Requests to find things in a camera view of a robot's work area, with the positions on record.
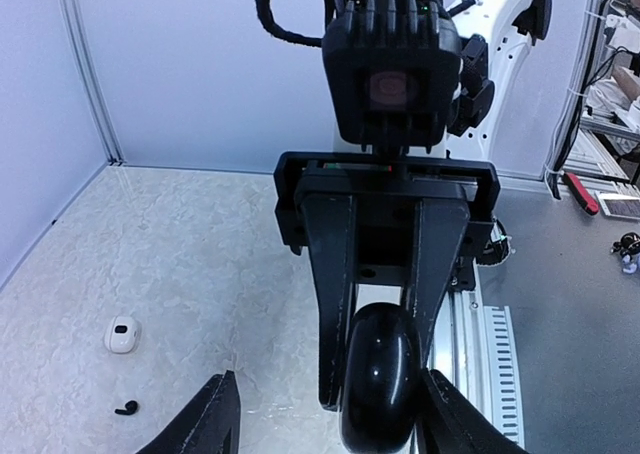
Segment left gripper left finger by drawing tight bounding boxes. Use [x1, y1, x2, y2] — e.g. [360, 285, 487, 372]
[138, 370, 241, 454]

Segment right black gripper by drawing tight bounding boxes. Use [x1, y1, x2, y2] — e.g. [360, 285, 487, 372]
[274, 152, 500, 411]

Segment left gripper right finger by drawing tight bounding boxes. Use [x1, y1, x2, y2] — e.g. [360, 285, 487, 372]
[419, 369, 523, 454]

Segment black earbud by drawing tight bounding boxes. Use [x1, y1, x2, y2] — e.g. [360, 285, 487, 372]
[114, 400, 139, 416]

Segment black round charging case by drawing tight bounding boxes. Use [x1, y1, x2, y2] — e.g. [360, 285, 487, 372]
[340, 302, 422, 453]

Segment white earbud charging case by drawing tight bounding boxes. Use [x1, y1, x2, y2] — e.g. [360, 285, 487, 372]
[103, 316, 141, 354]

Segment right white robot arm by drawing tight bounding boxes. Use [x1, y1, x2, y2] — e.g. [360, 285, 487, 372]
[274, 0, 551, 411]

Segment smartphone on table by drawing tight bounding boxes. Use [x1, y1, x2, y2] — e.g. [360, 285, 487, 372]
[596, 192, 640, 221]

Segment small black figurine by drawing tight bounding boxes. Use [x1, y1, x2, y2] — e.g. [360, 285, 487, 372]
[610, 232, 640, 275]

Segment front aluminium rail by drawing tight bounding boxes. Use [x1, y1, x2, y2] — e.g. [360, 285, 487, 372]
[428, 266, 525, 448]

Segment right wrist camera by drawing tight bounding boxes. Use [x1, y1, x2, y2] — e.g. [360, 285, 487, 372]
[321, 0, 462, 158]

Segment red handled tool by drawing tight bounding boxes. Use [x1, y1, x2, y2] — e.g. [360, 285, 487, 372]
[562, 172, 600, 216]

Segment bundle of hanging cables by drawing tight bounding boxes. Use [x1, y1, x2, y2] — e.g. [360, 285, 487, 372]
[542, 0, 609, 200]

